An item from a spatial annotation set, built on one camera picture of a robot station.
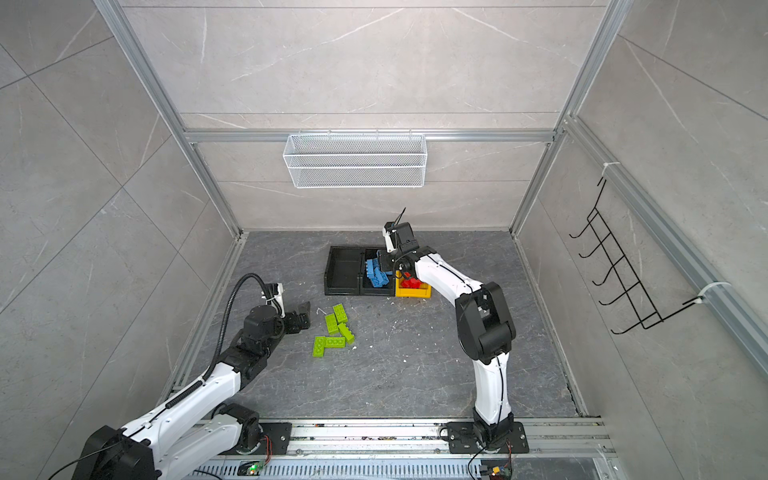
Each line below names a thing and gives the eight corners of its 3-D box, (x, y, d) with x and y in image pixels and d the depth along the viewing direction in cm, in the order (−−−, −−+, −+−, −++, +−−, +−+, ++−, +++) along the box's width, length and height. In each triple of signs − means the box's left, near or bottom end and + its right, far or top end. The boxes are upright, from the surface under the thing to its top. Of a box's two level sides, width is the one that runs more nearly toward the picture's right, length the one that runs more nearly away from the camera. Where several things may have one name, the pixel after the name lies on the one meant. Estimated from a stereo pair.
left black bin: (325, 299, 102) (322, 287, 96) (333, 254, 115) (330, 242, 109) (360, 299, 102) (358, 287, 96) (364, 254, 115) (362, 242, 109)
